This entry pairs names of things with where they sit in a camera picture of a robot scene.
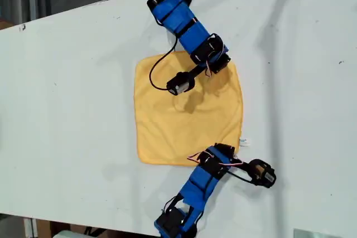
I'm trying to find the black camera stalk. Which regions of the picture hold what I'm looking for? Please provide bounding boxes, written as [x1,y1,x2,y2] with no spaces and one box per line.
[189,64,210,79]
[225,161,252,183]

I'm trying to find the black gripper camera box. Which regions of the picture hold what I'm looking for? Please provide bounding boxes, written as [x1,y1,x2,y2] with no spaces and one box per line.
[247,158,277,189]
[166,71,196,96]

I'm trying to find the brown cardboard box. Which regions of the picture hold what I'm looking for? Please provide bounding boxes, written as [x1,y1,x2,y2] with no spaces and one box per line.
[36,218,53,238]

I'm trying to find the black camera cable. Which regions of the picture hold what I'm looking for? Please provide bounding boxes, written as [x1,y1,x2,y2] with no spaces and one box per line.
[148,36,180,91]

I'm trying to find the yellow square towel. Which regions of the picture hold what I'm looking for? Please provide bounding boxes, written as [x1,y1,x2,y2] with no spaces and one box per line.
[134,50,244,167]

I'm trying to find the white table leg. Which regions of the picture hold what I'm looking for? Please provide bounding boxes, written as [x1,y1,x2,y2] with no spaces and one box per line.
[23,217,38,238]

